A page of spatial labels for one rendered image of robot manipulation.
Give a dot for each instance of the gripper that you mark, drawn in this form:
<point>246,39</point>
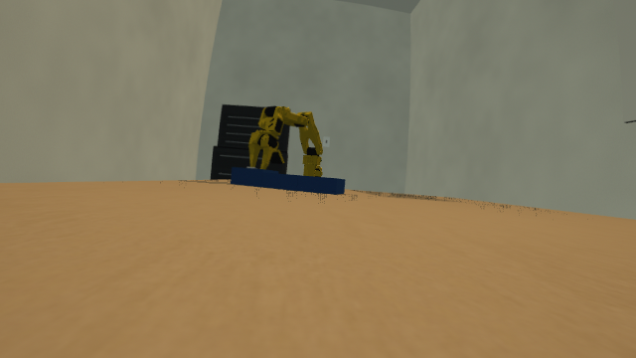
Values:
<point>268,141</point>

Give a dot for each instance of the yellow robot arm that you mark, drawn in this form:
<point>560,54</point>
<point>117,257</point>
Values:
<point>271,120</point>

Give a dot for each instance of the blue bin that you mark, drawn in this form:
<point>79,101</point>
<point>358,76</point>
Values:
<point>271,179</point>

